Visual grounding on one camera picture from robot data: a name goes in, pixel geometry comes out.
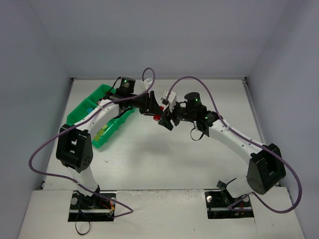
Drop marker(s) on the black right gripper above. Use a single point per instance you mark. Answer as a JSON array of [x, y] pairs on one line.
[[172, 114]]

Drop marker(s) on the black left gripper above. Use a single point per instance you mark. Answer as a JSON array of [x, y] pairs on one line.
[[151, 101]]

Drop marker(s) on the lime purple red teal stack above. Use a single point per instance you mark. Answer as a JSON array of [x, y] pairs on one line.
[[158, 117]]

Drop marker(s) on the lime square lego brick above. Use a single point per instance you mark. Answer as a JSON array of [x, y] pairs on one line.
[[97, 137]]

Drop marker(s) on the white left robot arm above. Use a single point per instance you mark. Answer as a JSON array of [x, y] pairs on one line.
[[74, 148]]

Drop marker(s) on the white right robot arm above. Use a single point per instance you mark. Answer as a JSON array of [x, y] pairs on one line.
[[264, 170]]

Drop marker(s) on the green divided plastic bin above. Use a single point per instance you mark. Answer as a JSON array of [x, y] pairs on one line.
[[111, 115]]

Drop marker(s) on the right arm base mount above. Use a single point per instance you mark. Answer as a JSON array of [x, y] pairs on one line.
[[219, 206]]

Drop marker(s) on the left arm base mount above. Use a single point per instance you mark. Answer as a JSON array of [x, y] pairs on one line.
[[90, 209]]

